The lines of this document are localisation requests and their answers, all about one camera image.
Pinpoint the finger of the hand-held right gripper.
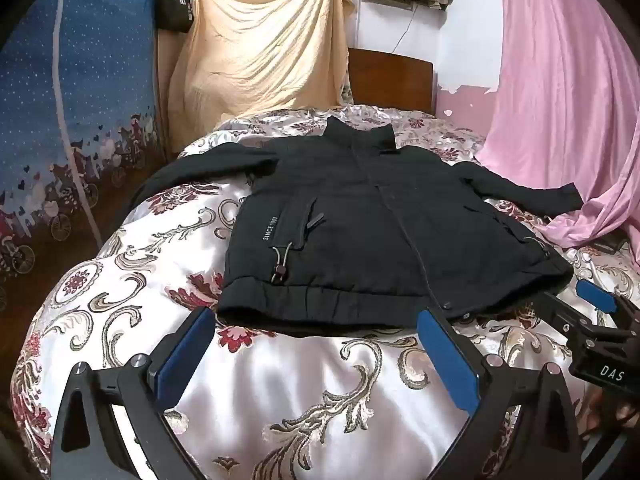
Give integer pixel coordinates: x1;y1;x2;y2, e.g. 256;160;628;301
615;294;640;333
535;279;621;348

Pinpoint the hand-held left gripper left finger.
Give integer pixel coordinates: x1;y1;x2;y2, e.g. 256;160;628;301
50;306;217;480

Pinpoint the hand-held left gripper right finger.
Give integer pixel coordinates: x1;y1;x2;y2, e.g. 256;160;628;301
416;308;585;480

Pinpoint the black jacket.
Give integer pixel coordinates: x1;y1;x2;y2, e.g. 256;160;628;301
112;115;586;338

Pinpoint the person's right hand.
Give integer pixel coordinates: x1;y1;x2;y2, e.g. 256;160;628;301
575;382;640;436

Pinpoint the dark flat object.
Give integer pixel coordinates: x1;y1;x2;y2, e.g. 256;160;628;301
592;237;626;256

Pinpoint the floral satin bedspread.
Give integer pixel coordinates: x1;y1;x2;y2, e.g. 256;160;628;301
10;104;640;480

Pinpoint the pink hanging cloth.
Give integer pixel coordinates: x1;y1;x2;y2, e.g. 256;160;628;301
472;0;640;251

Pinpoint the wooden headboard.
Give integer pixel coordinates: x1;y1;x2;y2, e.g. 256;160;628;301
346;47;435;116

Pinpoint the blue printed curtain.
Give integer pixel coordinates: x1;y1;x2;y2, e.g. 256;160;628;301
0;0;168;311

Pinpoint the beige hanging cloth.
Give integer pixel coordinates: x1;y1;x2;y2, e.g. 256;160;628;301
167;0;353;153

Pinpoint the black tote bag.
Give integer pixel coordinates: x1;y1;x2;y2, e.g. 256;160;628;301
155;0;195;34

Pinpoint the thin wall cable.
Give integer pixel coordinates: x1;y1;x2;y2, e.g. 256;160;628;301
392;5;416;53

